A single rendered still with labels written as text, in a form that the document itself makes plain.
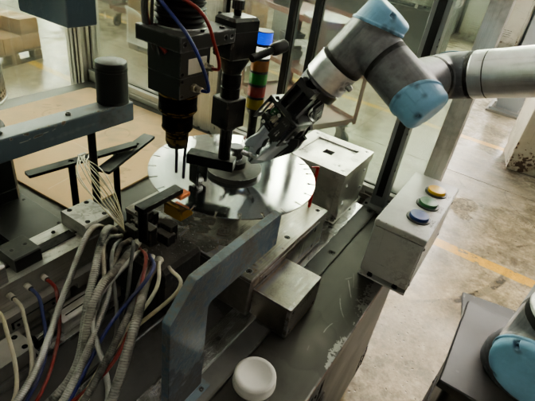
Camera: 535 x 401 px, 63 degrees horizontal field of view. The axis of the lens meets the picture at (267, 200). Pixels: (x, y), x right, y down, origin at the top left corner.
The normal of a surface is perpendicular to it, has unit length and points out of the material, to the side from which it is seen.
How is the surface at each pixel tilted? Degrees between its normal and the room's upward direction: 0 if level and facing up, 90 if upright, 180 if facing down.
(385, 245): 90
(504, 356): 97
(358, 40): 80
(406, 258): 90
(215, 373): 0
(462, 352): 0
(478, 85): 111
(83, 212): 0
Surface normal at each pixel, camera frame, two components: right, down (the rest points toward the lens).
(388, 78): -0.63, 0.23
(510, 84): -0.61, 0.64
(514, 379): -0.72, 0.41
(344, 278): 0.14, -0.83
